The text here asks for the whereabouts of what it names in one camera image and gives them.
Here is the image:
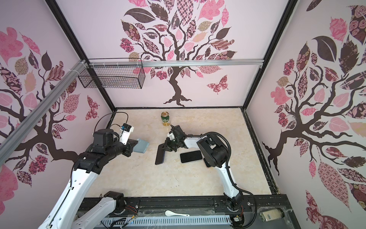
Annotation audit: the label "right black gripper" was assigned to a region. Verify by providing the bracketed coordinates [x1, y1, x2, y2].
[160, 138, 181, 152]

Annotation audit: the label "light blue phone case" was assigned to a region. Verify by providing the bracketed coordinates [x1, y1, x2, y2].
[133, 139, 150, 154]

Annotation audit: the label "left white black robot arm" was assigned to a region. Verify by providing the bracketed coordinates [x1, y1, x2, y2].
[39, 129, 138, 229]

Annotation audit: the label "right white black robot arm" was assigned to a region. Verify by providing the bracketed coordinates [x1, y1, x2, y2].
[155, 125, 249, 211]

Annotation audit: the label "green gold drink can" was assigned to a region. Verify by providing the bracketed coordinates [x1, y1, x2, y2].
[161, 112, 171, 127]

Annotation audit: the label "white plastic spoon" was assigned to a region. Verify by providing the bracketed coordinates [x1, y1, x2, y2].
[165, 210, 190, 217]

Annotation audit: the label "silver aluminium bar back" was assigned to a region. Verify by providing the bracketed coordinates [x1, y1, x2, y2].
[89, 59, 264, 67]

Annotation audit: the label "silver aluminium bar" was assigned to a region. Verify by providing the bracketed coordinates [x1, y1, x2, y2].
[1, 60, 87, 165]
[89, 59, 264, 67]

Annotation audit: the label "silver aluminium bar left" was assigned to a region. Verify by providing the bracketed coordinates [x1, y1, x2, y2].
[1, 60, 87, 165]

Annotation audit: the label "beige power adapter box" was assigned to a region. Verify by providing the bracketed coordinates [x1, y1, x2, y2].
[259, 208, 285, 222]

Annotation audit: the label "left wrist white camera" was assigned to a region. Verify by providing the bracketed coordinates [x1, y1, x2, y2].
[119, 123, 134, 145]

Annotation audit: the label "left black thin cable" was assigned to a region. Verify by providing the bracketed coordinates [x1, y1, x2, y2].
[93, 111, 130, 135]

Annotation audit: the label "black wire basket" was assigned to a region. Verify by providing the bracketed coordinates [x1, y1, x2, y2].
[78, 57, 145, 89]

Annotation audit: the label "white slotted cable duct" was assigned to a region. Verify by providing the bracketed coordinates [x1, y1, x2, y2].
[95, 215, 231, 229]

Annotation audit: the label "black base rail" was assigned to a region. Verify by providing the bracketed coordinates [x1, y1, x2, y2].
[124, 195, 291, 214]

